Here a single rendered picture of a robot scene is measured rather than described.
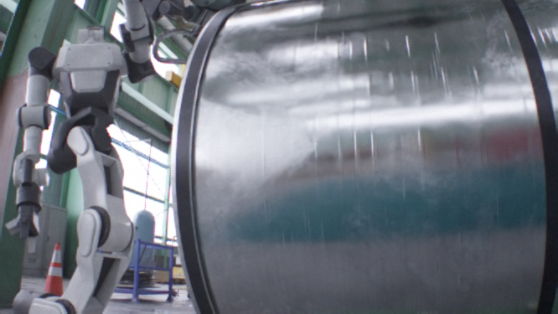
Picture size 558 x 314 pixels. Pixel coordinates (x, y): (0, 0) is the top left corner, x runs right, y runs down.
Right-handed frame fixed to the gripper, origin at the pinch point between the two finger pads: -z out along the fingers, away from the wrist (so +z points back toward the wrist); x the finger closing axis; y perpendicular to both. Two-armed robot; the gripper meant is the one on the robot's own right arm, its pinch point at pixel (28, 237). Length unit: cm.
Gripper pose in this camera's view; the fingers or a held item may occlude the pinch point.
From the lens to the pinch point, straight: 143.7
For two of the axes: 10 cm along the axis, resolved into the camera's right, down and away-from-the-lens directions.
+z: -3.0, -7.8, 5.6
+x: 2.9, -6.3, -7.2
